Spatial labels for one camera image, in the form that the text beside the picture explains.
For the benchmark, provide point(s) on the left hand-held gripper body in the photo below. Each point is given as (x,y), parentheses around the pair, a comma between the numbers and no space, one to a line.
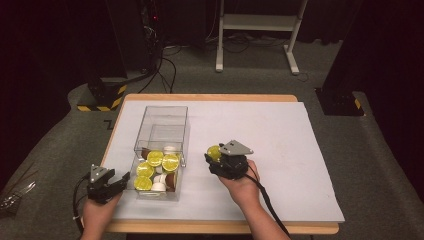
(101,190)

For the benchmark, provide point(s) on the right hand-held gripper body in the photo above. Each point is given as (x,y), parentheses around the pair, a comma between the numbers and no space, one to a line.
(231,163)

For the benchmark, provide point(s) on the yellow lid coffee capsule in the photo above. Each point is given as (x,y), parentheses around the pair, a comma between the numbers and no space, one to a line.
(142,183)
(155,158)
(145,169)
(170,162)
(213,152)

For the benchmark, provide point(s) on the clear plastic drawer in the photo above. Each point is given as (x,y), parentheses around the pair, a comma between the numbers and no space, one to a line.
(156,195)

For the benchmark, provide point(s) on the clear plastic box case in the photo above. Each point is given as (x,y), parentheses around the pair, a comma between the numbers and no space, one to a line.
(163,123)

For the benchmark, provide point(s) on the person's left hand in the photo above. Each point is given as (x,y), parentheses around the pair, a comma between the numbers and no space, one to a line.
(96,213)

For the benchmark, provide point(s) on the person's right hand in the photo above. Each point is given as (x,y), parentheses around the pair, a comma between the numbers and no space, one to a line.
(241,190)

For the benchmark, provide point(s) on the white coffee capsule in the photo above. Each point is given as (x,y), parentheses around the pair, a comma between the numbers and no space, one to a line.
(159,184)
(169,149)

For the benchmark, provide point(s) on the brown coffee capsule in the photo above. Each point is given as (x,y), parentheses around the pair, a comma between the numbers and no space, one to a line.
(172,181)
(145,152)

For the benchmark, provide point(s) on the white table mat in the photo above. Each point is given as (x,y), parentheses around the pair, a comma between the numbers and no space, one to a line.
(266,133)

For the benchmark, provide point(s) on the wooden table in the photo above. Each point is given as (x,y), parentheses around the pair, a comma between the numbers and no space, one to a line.
(206,97)

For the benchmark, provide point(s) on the black yellow striped stand base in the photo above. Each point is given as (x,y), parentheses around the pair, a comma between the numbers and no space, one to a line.
(106,96)

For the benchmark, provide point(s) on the metal tripod legs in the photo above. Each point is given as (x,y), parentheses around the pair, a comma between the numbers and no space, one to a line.
(15,196)

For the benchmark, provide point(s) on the black equipment tower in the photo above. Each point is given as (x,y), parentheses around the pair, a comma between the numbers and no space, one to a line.
(133,33)

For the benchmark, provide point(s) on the white metal stand frame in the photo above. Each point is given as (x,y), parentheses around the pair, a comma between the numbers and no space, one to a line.
(260,22)

